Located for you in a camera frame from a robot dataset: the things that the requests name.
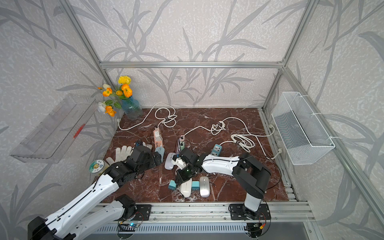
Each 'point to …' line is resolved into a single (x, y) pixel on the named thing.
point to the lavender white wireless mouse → (168, 165)
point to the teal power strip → (216, 150)
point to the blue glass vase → (132, 108)
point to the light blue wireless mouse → (161, 150)
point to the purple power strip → (181, 144)
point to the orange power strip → (157, 138)
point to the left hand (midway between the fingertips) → (156, 159)
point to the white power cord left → (148, 116)
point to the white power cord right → (245, 141)
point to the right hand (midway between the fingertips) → (175, 181)
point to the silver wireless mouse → (204, 186)
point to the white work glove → (121, 154)
